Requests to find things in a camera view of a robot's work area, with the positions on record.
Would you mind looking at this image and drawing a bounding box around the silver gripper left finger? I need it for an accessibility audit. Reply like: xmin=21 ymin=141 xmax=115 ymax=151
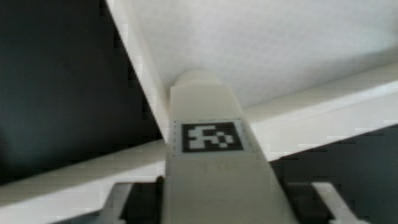
xmin=97 ymin=176 xmax=163 ymax=224

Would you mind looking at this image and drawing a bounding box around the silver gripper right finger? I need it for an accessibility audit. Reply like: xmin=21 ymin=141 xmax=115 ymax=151
xmin=284 ymin=182 xmax=371 ymax=224

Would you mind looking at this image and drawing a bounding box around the white desk leg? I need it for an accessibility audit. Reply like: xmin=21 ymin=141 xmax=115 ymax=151
xmin=161 ymin=70 xmax=298 ymax=224

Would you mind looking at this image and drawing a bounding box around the white desk top tray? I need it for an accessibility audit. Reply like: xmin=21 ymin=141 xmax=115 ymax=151
xmin=104 ymin=0 xmax=398 ymax=135

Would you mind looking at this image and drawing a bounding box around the white L-shaped corner fence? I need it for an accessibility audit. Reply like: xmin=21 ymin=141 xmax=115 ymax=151
xmin=0 ymin=71 xmax=398 ymax=224

